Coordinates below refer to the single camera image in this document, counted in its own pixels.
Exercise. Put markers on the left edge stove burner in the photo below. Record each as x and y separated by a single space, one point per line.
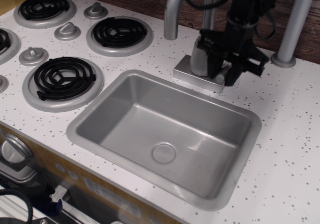
10 45

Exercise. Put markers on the back left stove burner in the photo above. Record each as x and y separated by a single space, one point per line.
43 14

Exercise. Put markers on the grey toy sink basin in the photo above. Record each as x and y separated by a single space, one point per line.
187 143

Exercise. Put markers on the grey support pole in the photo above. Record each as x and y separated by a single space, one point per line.
284 58

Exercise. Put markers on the back right stove burner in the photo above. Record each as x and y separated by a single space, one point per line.
119 36

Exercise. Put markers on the grey stove knob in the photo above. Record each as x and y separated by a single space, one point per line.
95 12
33 56
67 32

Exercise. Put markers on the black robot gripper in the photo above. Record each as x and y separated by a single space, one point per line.
235 45

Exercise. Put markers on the front right stove burner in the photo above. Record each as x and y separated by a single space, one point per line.
62 84

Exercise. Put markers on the grey stove knob back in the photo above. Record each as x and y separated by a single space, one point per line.
95 12

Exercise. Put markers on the blue clamp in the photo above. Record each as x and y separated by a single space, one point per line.
55 208

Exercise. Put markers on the grey stove knob front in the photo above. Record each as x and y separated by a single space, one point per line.
33 56

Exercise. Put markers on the grey stove knob middle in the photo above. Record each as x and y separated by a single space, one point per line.
67 32

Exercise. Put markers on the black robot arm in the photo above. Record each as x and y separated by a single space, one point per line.
246 9

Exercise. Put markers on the silver oven dial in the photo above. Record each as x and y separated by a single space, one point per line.
14 152

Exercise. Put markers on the silver faucet lever handle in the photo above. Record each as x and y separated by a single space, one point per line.
220 77

